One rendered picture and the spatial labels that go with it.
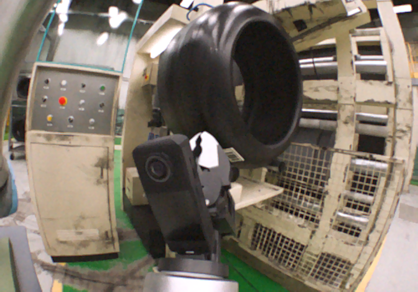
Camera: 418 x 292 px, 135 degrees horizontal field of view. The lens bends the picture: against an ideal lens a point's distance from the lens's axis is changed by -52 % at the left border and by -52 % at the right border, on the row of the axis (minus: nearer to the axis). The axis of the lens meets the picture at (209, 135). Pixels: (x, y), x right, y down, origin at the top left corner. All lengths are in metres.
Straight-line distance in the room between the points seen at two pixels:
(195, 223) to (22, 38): 0.31
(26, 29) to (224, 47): 0.39
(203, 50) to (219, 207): 0.34
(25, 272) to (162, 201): 0.54
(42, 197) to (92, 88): 0.70
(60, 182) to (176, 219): 1.00
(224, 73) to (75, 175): 0.94
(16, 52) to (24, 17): 0.05
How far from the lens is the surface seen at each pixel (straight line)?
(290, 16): 1.01
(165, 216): 0.16
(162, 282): 0.16
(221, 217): 0.19
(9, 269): 0.59
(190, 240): 0.17
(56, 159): 1.08
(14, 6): 0.29
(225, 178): 0.20
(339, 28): 1.03
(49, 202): 1.18
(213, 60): 0.41
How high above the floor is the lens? 1.02
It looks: 3 degrees down
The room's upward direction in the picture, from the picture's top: 7 degrees clockwise
